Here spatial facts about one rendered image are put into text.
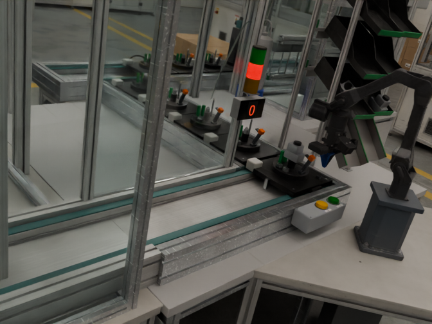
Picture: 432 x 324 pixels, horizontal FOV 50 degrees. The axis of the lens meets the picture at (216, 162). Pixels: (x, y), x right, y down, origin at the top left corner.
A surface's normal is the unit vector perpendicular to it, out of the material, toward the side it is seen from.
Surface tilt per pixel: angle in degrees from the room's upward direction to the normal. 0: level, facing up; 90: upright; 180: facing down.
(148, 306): 0
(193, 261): 90
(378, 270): 0
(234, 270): 0
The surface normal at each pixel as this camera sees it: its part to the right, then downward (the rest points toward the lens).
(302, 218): -0.73, 0.16
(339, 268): 0.18, -0.89
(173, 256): 0.66, 0.42
